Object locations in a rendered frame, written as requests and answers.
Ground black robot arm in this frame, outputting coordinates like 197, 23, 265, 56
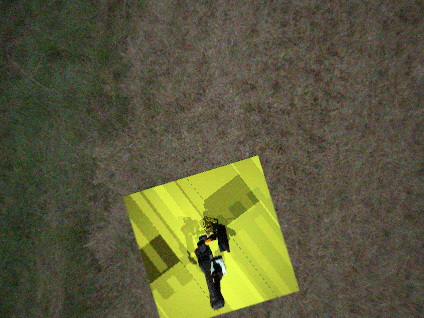
194, 240, 225, 310

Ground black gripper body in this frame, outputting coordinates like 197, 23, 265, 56
199, 234, 213, 259

